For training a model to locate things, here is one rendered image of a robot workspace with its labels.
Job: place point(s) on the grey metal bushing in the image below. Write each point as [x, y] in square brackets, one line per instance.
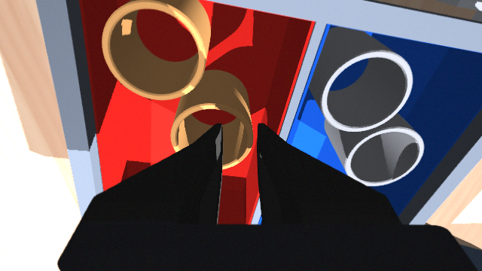
[380, 155]
[375, 97]

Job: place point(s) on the bronze bushing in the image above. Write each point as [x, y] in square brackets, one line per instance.
[141, 71]
[216, 90]

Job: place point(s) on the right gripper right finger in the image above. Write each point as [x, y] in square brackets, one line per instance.
[296, 188]

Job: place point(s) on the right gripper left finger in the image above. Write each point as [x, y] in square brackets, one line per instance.
[184, 187]

